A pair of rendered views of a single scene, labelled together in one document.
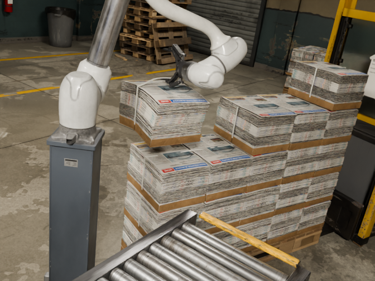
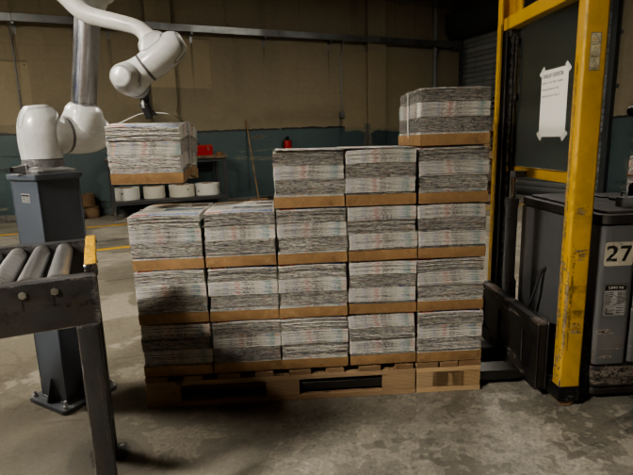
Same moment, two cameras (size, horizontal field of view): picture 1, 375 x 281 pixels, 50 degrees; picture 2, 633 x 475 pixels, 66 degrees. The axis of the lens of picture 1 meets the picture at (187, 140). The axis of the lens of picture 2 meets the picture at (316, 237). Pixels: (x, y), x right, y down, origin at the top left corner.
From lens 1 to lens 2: 1.75 m
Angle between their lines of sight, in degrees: 33
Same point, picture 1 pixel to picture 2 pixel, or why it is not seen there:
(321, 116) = (398, 155)
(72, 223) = not seen: hidden behind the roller
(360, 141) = (559, 220)
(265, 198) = (319, 280)
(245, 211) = (285, 295)
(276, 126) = (309, 166)
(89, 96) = (33, 122)
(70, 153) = (23, 187)
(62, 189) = (25, 231)
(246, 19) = not seen: hidden behind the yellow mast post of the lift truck
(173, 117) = (133, 147)
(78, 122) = (25, 152)
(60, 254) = not seen: hidden behind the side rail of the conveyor
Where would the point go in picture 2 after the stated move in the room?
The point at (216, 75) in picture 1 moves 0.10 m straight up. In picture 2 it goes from (117, 69) to (113, 38)
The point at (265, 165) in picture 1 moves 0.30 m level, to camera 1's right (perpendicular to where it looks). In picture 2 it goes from (303, 225) to (370, 231)
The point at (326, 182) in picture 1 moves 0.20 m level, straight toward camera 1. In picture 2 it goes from (455, 272) to (422, 281)
